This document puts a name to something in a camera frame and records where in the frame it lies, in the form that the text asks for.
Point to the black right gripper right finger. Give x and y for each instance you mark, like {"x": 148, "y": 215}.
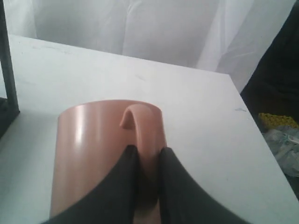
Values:
{"x": 183, "y": 201}

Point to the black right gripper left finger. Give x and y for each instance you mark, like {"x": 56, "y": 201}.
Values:
{"x": 112, "y": 201}

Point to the terracotta ceramic mug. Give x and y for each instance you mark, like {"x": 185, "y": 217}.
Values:
{"x": 91, "y": 138}

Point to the yellow crocheted cloth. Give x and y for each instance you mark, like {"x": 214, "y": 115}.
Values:
{"x": 271, "y": 121}

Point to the crumpled grey plastic bag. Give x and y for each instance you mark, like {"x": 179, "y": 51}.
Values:
{"x": 283, "y": 142}

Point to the black metal shelf rack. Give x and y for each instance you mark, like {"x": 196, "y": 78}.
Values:
{"x": 9, "y": 108}

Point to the dark fabric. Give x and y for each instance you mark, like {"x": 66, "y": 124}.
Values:
{"x": 274, "y": 85}

